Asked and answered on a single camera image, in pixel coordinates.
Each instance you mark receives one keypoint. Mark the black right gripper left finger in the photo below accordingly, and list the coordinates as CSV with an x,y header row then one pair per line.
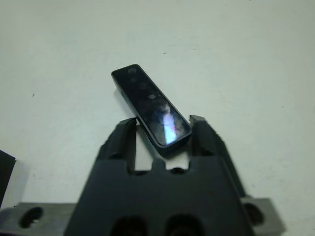
x,y
120,142

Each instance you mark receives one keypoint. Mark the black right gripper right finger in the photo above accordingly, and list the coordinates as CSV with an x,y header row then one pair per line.
x,y
206,140

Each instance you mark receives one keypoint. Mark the slim black camera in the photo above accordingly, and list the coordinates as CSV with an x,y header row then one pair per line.
x,y
147,103

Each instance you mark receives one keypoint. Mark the black box base white inlay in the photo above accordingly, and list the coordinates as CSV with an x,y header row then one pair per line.
x,y
6,172

